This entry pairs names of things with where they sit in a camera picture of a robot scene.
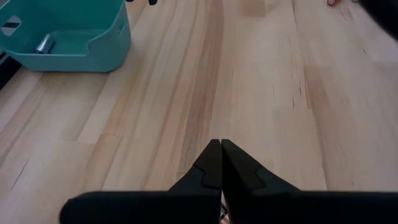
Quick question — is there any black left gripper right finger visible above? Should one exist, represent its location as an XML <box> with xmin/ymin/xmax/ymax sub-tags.
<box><xmin>221</xmin><ymin>138</ymin><xmax>301</xmax><ymax>195</ymax></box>

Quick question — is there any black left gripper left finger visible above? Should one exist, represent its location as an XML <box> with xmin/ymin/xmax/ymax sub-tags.
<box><xmin>169</xmin><ymin>138</ymin><xmax>223</xmax><ymax>192</ymax></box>

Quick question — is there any silver battery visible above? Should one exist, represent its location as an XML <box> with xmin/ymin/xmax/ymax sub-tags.
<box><xmin>32</xmin><ymin>33</ymin><xmax>57</xmax><ymax>55</ymax></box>

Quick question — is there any teal plastic bin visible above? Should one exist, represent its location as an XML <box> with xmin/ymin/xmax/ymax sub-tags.
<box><xmin>0</xmin><ymin>0</ymin><xmax>132</xmax><ymax>73</ymax></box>

